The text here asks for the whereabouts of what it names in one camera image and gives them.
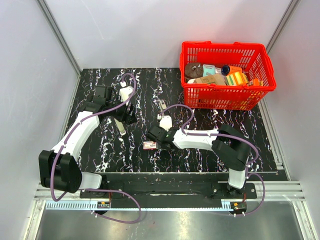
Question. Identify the red white staple box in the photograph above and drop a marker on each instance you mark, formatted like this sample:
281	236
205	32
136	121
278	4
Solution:
149	145

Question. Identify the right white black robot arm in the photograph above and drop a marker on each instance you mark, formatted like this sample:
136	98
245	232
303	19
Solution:
226	142

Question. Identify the orange snack packet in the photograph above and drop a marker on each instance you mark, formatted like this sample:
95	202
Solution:
255	83

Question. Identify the red plastic shopping basket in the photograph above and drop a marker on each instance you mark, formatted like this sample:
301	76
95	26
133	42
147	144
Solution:
251	57

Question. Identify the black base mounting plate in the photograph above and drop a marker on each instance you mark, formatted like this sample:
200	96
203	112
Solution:
205	184

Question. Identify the beige stapler magazine piece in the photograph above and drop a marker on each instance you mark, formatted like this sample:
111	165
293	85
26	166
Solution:
120	127

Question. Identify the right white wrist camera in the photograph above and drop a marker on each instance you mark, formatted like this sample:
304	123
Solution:
165	121

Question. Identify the blue capped orange bottle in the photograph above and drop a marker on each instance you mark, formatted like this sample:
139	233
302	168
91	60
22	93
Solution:
230	69

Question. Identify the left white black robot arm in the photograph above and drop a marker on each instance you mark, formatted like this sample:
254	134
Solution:
58	167

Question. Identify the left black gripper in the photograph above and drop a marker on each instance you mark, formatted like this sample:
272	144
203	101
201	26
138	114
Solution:
127	118

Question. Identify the yellow green box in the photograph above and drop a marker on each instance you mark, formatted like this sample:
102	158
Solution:
236	79

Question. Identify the brown cardboard package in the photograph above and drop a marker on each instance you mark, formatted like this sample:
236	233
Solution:
217	79

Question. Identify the light blue card box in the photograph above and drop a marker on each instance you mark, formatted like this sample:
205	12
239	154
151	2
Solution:
208	70

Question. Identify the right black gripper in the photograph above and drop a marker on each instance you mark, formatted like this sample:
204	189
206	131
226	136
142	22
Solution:
159	145

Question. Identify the brown round item in basket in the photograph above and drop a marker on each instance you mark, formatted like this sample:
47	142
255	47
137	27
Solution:
193	70

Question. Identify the aluminium rail with ruler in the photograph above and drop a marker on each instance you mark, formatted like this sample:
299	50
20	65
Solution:
215	205

